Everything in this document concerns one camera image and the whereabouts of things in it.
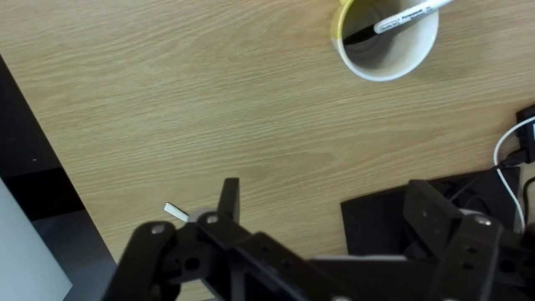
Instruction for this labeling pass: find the white cable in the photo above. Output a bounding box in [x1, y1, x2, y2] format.
[492, 115, 535, 234]

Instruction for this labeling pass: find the white marker pen black cap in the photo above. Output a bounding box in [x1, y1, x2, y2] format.
[343, 0, 454, 45]

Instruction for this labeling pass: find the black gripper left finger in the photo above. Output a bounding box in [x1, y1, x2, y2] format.
[104, 177, 311, 301]

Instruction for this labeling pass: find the white and yellow mug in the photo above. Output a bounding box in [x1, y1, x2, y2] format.
[332, 0, 440, 82]

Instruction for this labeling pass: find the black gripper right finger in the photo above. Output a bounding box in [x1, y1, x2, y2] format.
[311, 179, 535, 301]

